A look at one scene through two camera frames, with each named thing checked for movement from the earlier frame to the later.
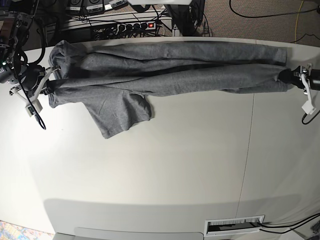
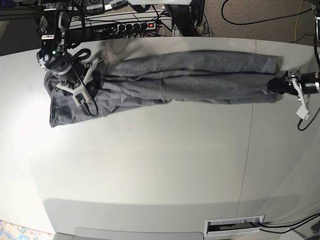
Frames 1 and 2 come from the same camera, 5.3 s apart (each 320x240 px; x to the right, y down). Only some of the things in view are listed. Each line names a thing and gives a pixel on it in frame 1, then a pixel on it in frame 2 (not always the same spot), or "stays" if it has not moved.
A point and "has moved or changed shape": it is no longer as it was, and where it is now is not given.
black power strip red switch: (136, 26) stays
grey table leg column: (180, 14) stays
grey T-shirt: (112, 82) has moved or changed shape
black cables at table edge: (289, 225) stays
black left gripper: (49, 86) to (94, 85)
